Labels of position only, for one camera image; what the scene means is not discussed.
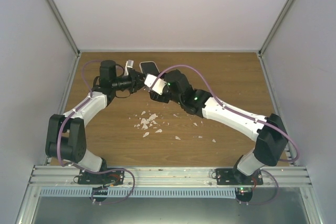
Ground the grey slotted cable duct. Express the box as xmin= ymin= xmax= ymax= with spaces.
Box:
xmin=40 ymin=187 xmax=236 ymax=199

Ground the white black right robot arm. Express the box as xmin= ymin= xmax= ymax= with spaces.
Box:
xmin=145 ymin=70 xmax=288 ymax=185

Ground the left rear aluminium frame post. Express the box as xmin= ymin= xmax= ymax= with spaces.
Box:
xmin=45 ymin=0 xmax=80 ymax=57

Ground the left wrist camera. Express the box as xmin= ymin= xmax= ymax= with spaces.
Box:
xmin=124 ymin=60 xmax=134 ymax=76

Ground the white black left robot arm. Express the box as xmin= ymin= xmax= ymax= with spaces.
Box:
xmin=45 ymin=60 xmax=145 ymax=184

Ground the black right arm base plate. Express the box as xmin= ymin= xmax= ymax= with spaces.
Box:
xmin=211 ymin=168 xmax=264 ymax=186

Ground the front aluminium rail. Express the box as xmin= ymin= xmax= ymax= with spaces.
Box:
xmin=28 ymin=166 xmax=312 ymax=188

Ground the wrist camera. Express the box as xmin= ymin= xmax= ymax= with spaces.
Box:
xmin=144 ymin=74 xmax=167 ymax=95
xmin=124 ymin=60 xmax=134 ymax=76

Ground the aluminium frame post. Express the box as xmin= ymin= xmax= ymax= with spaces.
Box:
xmin=257 ymin=0 xmax=296 ymax=58
xmin=45 ymin=0 xmax=80 ymax=57

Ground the right rear aluminium frame post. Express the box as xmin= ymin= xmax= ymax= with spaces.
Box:
xmin=257 ymin=0 xmax=296 ymax=58

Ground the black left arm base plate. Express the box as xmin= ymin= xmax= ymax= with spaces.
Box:
xmin=73 ymin=170 xmax=124 ymax=186

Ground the black phone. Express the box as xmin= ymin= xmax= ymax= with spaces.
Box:
xmin=139 ymin=61 xmax=160 ymax=76

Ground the white paper scrap pile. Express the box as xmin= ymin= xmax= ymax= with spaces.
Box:
xmin=133 ymin=111 xmax=163 ymax=138

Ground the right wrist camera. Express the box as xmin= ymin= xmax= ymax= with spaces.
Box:
xmin=144 ymin=74 xmax=167 ymax=95

